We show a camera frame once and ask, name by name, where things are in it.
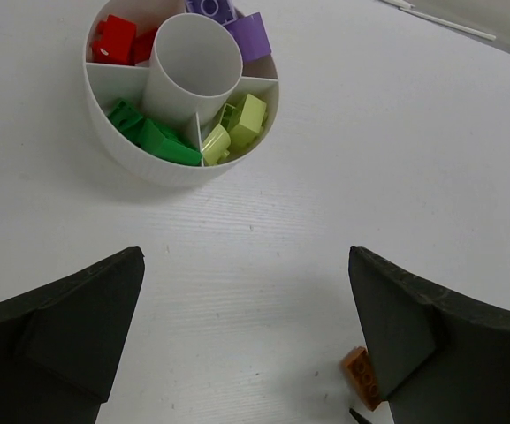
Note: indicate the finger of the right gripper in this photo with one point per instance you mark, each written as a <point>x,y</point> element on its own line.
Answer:
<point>360,419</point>

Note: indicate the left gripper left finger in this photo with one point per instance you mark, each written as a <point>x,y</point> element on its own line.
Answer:
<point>61,343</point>

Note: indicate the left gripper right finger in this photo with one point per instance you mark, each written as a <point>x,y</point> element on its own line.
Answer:
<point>438,356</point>

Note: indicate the brown lego plate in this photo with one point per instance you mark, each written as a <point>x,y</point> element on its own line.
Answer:
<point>360,376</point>

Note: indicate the dark green curved lego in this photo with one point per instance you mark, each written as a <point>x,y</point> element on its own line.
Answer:
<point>164,144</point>

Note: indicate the green 2x4 lego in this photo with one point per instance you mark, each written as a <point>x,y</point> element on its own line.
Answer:
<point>127,120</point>

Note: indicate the light yellow lego brick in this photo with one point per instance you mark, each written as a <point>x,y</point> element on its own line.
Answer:
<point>246,122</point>

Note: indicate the red lego brick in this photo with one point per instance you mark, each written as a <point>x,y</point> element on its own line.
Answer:
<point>114,41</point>

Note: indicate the purple butterfly curved lego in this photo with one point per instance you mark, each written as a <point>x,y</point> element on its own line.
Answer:
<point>250,34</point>

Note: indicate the lone light yellow lego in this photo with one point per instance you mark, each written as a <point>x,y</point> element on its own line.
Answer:
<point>225,115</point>

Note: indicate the lavender 2x2 lego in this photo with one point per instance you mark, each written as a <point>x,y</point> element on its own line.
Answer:
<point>222,11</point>

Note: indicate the white round divided container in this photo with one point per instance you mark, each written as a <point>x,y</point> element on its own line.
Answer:
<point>184,68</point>

